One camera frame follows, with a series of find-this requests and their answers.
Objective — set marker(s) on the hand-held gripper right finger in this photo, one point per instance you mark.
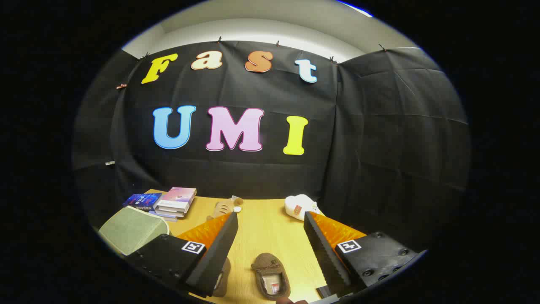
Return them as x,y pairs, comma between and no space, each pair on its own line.
327,257

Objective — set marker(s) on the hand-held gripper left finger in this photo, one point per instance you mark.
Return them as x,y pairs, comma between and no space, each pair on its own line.
217,257

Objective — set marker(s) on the brown fuzzy shoe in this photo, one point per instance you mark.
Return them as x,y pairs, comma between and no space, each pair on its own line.
265,264
224,278

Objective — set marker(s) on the green fabric storage box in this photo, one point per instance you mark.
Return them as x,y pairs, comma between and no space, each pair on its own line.
130,230

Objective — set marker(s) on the tan plush toy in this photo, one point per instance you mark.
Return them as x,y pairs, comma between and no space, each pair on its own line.
223,207

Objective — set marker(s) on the white plush toy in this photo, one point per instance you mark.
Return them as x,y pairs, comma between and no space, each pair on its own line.
297,202

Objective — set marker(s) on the white paperback book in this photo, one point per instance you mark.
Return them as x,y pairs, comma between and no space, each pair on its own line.
162,217
171,212

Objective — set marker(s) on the pink cover book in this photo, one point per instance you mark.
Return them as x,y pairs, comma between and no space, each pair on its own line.
179,195

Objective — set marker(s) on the blue cover book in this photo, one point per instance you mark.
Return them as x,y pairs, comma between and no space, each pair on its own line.
142,200

